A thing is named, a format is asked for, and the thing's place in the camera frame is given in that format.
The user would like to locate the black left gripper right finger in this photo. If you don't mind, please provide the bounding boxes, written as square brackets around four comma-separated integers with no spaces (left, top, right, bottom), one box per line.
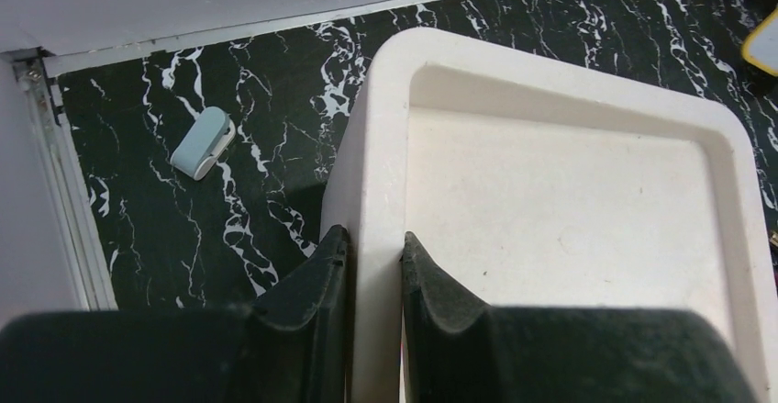
[401,232,757,402]

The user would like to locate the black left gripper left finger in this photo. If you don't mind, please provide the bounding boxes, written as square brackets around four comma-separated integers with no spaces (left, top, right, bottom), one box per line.
[1,225,350,402]

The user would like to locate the white drawer organizer box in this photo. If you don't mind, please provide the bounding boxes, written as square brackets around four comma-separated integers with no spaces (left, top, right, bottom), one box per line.
[321,28,777,402]

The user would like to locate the light blue white clip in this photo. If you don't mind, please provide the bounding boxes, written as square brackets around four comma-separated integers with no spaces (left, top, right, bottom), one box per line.
[171,106,237,181]

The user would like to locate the yellow framed whiteboard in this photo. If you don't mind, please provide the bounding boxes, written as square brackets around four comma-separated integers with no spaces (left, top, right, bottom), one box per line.
[740,9,777,77]

